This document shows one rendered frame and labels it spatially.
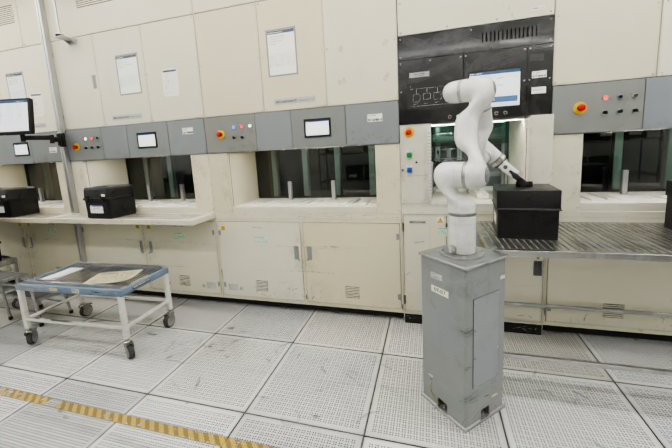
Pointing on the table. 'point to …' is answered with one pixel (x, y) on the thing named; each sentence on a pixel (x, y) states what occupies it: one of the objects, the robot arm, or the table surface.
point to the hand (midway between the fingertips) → (522, 182)
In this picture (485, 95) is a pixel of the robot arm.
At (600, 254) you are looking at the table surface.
